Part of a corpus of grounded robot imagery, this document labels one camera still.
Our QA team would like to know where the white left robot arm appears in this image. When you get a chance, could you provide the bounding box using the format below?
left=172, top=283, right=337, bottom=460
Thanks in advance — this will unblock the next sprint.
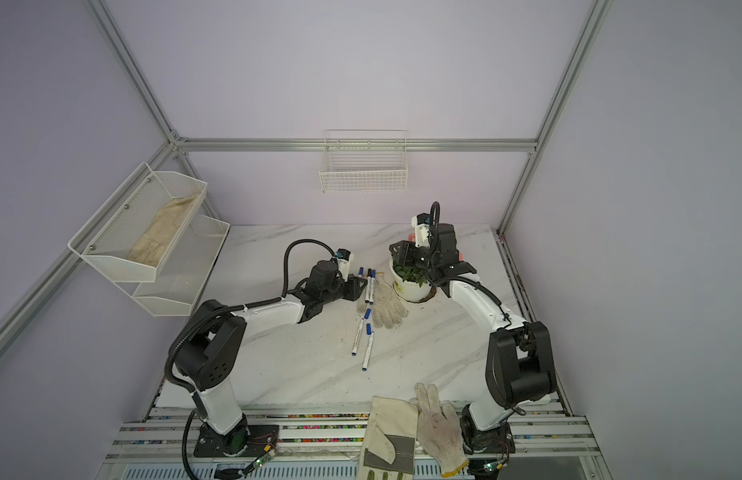
left=164, top=257, right=368, bottom=436

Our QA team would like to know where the beige leather work glove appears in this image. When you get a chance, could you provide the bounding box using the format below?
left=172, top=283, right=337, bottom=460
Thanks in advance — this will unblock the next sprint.
left=356, top=396, right=418, bottom=480

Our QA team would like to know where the beige cloth in shelf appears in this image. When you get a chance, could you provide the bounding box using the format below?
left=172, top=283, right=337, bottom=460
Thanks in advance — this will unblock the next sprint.
left=127, top=194, right=198, bottom=267

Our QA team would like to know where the white knit glove front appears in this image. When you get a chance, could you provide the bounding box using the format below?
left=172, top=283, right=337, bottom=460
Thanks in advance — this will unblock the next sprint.
left=414, top=383, right=469, bottom=478

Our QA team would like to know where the black corrugated cable left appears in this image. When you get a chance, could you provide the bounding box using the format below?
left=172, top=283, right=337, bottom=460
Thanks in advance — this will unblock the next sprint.
left=163, top=238, right=337, bottom=394

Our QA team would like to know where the white mesh shelf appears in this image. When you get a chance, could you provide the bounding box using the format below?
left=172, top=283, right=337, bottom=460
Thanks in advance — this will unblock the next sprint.
left=132, top=214, right=230, bottom=317
left=68, top=163, right=207, bottom=283

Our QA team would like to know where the white knit glove on table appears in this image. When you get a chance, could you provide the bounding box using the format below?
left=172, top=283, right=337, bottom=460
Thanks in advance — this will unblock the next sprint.
left=371, top=272, right=408, bottom=329

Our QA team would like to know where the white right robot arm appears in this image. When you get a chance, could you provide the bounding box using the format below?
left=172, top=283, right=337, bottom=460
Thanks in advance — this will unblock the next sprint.
left=389, top=214, right=557, bottom=431

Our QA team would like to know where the upper white mesh shelf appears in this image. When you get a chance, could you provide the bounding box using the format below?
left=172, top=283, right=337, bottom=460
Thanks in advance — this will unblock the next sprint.
left=68, top=163, right=207, bottom=283

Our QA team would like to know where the potted green plant white pot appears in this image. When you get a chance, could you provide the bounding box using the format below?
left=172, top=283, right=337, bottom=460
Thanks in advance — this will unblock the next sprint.
left=389, top=259, right=436, bottom=304

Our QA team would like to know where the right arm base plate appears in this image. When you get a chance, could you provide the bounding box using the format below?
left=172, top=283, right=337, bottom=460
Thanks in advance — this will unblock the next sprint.
left=460, top=413, right=516, bottom=456

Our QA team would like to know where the lower white mesh shelf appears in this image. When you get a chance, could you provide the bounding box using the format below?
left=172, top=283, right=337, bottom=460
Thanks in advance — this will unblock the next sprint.
left=132, top=214, right=230, bottom=317

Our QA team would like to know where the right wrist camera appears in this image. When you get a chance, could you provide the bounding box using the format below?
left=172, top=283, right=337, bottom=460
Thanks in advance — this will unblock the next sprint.
left=409, top=213, right=431, bottom=247

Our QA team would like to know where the white wire wall basket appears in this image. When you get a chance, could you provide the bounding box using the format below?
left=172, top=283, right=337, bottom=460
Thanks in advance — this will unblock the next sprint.
left=319, top=129, right=409, bottom=194

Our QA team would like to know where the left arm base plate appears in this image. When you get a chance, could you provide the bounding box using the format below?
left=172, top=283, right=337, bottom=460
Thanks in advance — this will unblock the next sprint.
left=193, top=423, right=280, bottom=458

